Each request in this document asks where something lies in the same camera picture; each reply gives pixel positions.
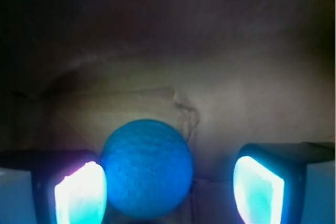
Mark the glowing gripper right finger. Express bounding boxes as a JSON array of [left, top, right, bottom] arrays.
[[233, 142, 335, 223]]

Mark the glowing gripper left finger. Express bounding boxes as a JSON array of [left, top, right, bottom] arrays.
[[1, 150, 107, 223]]

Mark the blue ball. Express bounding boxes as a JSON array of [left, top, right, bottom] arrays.
[[101, 119, 194, 220]]

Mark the brown paper bag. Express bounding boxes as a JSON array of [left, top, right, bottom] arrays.
[[1, 0, 335, 223]]

